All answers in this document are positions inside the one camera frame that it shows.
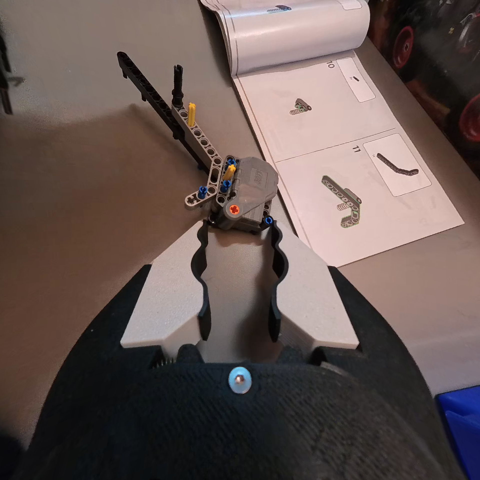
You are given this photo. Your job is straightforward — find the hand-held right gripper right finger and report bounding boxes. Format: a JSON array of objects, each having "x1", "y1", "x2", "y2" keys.
[{"x1": 270, "y1": 220, "x2": 360, "y2": 363}]

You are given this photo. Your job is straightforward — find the blue plastic bin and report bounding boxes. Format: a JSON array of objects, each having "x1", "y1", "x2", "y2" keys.
[{"x1": 434, "y1": 385, "x2": 480, "y2": 480}]

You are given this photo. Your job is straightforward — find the black toy box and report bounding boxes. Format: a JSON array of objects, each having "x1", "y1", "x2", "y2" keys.
[{"x1": 365, "y1": 0, "x2": 480, "y2": 181}]

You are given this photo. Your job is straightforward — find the grey toy brick motor assembly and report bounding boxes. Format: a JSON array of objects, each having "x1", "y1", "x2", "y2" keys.
[{"x1": 117, "y1": 51, "x2": 280, "y2": 231}]

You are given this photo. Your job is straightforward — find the white instruction booklet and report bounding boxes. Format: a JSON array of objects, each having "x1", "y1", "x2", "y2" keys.
[{"x1": 199, "y1": 0, "x2": 466, "y2": 268}]

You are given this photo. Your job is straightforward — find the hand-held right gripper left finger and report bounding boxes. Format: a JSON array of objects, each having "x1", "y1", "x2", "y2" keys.
[{"x1": 120, "y1": 220, "x2": 211, "y2": 363}]

